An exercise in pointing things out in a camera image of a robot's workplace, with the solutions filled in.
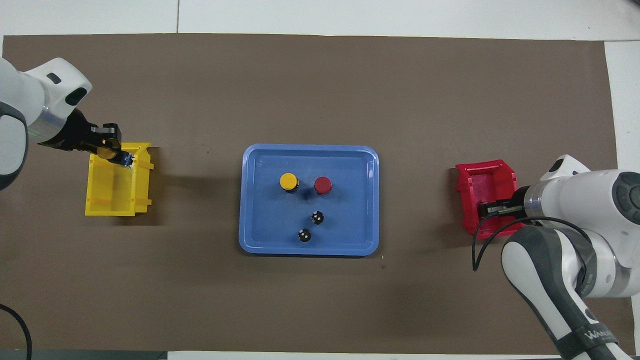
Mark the yellow push button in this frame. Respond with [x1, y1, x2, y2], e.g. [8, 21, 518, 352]
[279, 172, 301, 195]
[97, 146, 134, 169]

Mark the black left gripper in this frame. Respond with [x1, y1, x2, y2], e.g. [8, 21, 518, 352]
[39, 109, 122, 153]

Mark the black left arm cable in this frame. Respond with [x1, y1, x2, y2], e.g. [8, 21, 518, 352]
[0, 303, 34, 360]

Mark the blue plastic tray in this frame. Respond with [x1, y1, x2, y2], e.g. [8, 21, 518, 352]
[238, 143, 380, 257]

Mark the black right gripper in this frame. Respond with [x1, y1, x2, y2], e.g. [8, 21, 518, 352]
[487, 187, 530, 221]

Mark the yellow plastic bin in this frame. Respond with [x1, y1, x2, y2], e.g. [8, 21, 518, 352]
[84, 142, 155, 218]

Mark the red plastic bin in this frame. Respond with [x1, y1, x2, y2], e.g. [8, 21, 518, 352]
[454, 159, 527, 241]

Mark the brown table mat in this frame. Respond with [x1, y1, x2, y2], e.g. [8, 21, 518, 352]
[0, 33, 636, 357]

